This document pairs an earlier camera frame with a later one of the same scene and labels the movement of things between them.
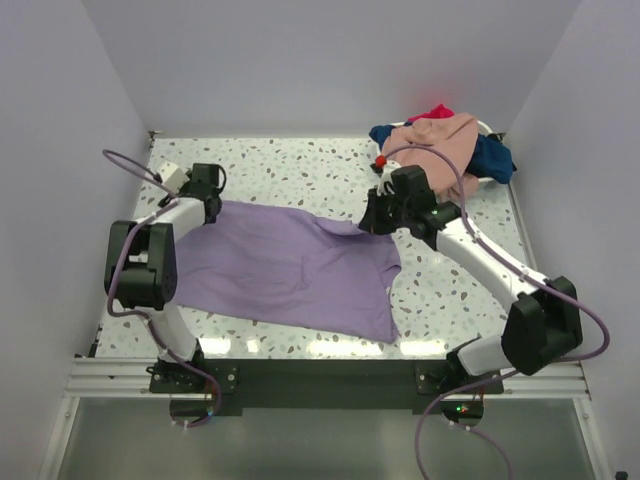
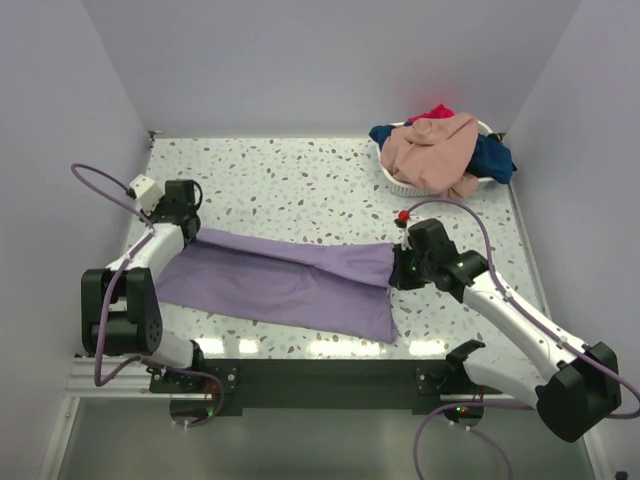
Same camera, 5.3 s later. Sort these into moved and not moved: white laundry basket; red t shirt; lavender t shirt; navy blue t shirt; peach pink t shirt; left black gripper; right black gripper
Moved: right black gripper; left black gripper; lavender t shirt
Not moved: red t shirt; peach pink t shirt; white laundry basket; navy blue t shirt
